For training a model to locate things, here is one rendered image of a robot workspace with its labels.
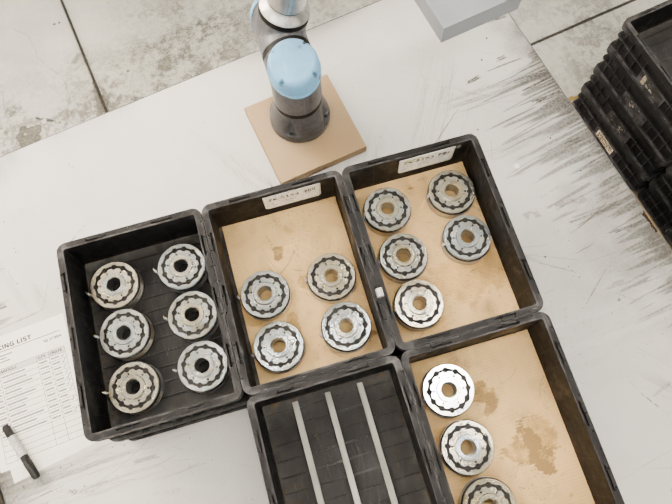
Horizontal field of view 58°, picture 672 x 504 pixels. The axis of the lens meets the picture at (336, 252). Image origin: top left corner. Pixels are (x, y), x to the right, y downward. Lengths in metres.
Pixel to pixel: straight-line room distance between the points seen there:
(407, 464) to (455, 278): 0.39
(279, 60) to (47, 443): 0.98
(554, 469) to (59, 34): 2.44
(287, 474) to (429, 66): 1.07
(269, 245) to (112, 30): 1.67
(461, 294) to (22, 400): 1.00
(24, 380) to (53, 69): 1.55
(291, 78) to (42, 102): 1.54
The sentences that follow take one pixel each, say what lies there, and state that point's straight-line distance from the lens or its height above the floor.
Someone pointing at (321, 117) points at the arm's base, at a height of 0.78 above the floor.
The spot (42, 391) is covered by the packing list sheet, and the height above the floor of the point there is 0.70.
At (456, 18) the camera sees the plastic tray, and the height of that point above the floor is 0.92.
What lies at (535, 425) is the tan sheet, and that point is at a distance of 1.30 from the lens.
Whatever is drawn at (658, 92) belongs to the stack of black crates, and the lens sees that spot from 2.04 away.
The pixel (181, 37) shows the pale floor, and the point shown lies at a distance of 2.70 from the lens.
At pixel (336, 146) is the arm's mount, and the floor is 0.73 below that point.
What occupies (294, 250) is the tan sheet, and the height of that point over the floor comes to 0.83.
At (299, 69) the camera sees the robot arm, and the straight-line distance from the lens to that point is 1.37.
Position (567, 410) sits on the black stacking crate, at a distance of 1.28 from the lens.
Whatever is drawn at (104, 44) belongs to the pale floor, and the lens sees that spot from 2.78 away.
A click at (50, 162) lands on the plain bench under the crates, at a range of 1.71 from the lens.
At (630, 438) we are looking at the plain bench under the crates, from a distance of 1.51.
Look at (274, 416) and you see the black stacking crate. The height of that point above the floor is 0.83.
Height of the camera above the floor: 2.08
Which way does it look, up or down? 72 degrees down
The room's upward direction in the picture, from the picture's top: 4 degrees counter-clockwise
